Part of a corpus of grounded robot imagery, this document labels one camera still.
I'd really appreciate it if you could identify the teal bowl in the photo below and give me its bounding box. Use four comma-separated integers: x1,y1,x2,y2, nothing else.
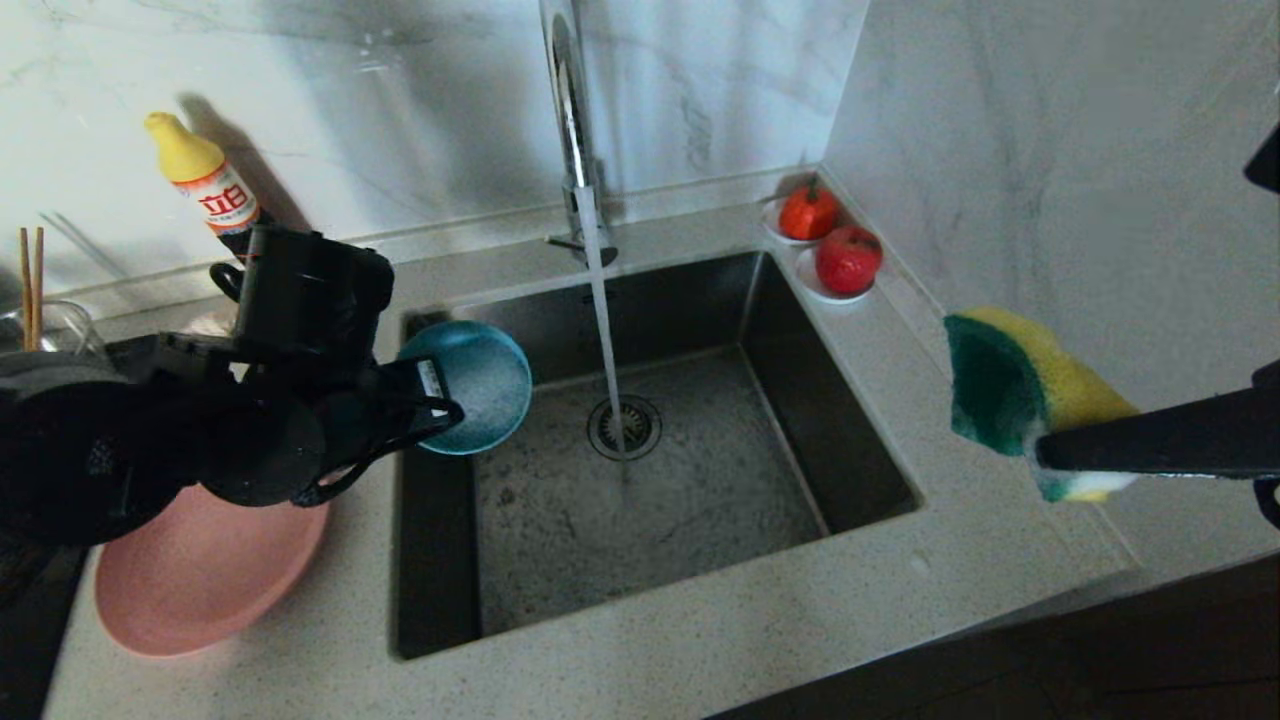
398,320,534,457

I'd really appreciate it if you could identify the yellow green sponge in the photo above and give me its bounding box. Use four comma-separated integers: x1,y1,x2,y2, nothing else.
943,306,1141,504

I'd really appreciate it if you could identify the orange dish soap bottle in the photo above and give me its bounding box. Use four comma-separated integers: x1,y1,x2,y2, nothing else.
145,112,273,261

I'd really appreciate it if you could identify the brown wooden chopstick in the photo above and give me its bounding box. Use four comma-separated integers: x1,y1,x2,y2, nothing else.
18,228,34,351

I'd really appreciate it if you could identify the stainless steel sink basin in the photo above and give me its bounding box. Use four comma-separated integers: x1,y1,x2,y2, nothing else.
395,250,919,659

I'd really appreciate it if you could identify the running water stream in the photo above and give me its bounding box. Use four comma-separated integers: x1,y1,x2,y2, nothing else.
578,185,633,491

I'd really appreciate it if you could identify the pink plate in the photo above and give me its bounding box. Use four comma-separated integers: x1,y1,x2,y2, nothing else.
95,470,331,658

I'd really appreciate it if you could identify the round metal drain strainer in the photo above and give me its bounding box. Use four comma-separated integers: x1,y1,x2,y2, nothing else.
587,395,663,462

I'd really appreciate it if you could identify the clear glass bowl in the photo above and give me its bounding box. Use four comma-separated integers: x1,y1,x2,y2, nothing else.
0,300,111,366

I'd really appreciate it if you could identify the chrome faucet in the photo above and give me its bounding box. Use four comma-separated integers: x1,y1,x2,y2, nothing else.
535,0,621,272

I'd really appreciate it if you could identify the red apple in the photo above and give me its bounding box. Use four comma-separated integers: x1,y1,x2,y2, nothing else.
814,226,883,298

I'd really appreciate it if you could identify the red tomato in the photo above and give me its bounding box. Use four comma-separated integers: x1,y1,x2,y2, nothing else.
778,182,839,242

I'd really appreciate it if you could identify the black cooktop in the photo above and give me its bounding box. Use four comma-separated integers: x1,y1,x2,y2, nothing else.
0,545,86,720

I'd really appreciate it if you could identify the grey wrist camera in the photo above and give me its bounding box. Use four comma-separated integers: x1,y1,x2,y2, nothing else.
1243,125,1280,196

